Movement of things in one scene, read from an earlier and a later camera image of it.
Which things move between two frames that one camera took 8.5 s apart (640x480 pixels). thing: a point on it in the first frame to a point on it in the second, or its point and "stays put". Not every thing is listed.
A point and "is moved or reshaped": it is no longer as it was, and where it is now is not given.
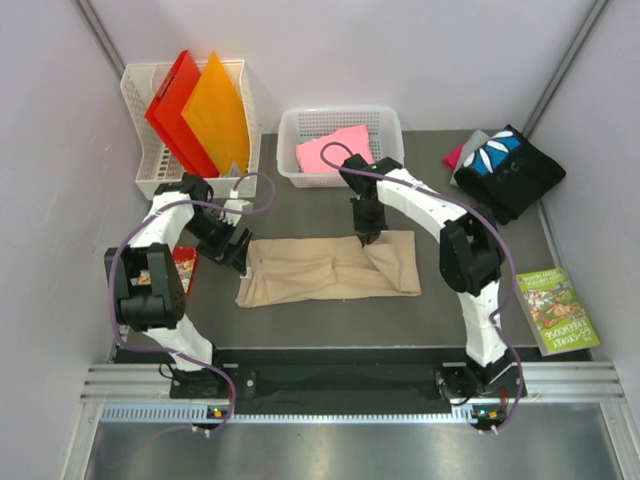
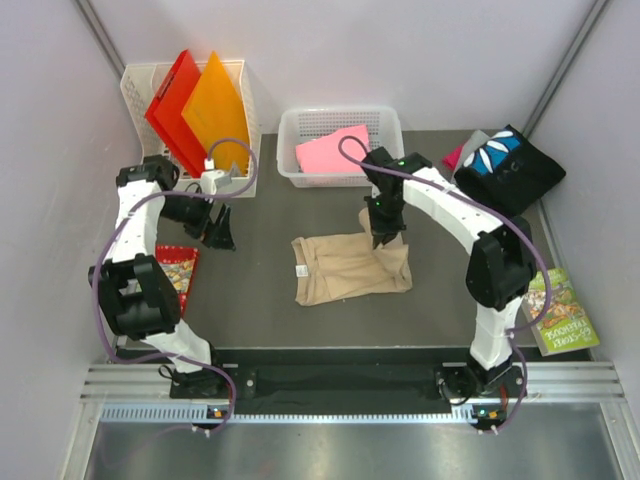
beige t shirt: x=299 y=269 is moved or reshaped
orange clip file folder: x=218 y=116 stays put
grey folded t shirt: x=472 y=142 stays put
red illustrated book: x=185 y=259 stays put
